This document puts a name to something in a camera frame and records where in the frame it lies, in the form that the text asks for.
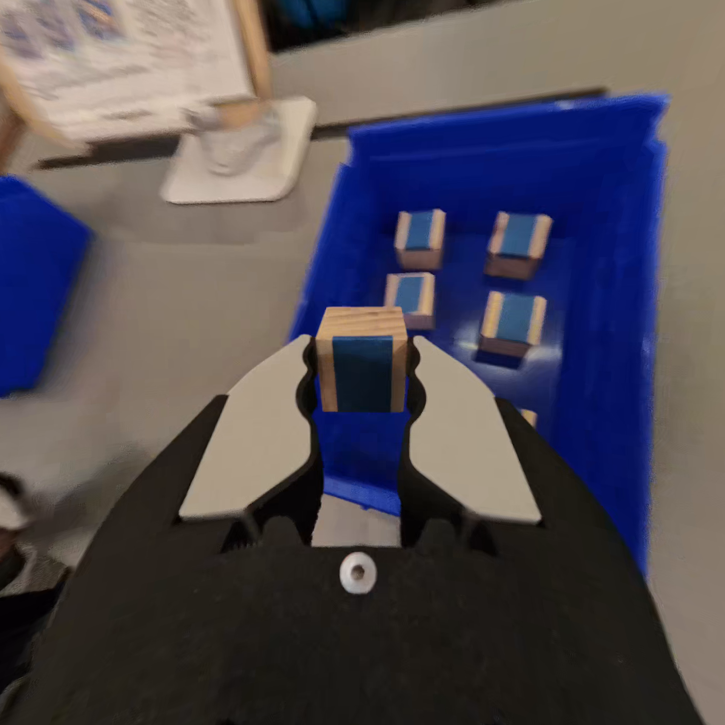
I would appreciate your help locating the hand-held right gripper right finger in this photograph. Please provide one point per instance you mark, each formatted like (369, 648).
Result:
(470, 447)

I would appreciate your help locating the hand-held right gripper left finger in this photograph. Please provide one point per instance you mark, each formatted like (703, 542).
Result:
(249, 447)

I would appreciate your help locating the printed instruction sheet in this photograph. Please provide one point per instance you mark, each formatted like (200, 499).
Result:
(113, 56)

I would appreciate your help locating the blue plastic bin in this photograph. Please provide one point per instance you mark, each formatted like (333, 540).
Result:
(39, 283)
(600, 283)

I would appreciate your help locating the grey desk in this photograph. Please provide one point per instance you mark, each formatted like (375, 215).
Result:
(198, 311)

